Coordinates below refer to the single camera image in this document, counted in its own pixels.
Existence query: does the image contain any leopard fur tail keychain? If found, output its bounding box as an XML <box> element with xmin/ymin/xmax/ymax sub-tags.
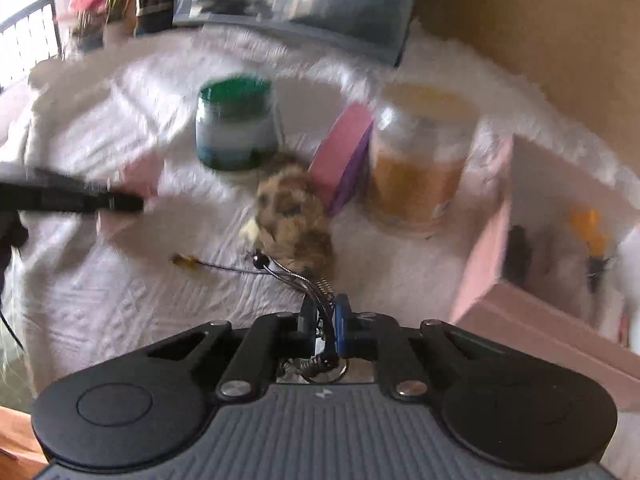
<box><xmin>242</xmin><ymin>152</ymin><xmax>340</xmax><ymax>382</ymax></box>

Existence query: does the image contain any pink gingham cloth pouch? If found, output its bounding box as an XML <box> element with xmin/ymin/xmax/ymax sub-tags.
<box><xmin>96</xmin><ymin>151</ymin><xmax>165</xmax><ymax>240</ymax></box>

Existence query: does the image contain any pink purple sponge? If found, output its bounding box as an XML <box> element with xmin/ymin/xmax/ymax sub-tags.
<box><xmin>308</xmin><ymin>103</ymin><xmax>373</xmax><ymax>217</ymax></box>

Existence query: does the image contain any white textured blanket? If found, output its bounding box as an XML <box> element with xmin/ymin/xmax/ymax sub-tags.
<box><xmin>0</xmin><ymin>19</ymin><xmax>640</xmax><ymax>480</ymax></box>

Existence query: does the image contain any clear jar beige lid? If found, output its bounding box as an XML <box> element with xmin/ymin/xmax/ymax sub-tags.
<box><xmin>364</xmin><ymin>82</ymin><xmax>480</xmax><ymax>237</ymax></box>

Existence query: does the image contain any green lid glass jar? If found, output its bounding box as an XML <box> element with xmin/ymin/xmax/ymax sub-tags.
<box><xmin>195</xmin><ymin>74</ymin><xmax>280</xmax><ymax>171</ymax></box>

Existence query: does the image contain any pink cardboard box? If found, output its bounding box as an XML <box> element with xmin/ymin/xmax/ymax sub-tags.
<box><xmin>448</xmin><ymin>136</ymin><xmax>639</xmax><ymax>412</ymax></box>

